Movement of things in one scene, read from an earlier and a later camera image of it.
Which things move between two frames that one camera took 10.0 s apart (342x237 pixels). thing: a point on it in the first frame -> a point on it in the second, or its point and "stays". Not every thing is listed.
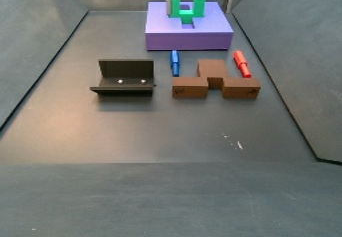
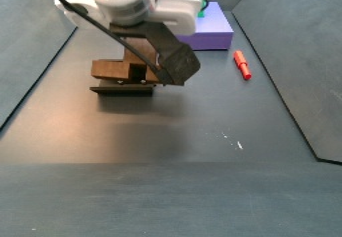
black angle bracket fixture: (125, 78) stays
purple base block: (167, 34) stays
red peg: (239, 59) stays
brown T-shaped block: (211, 78) -> (117, 68)
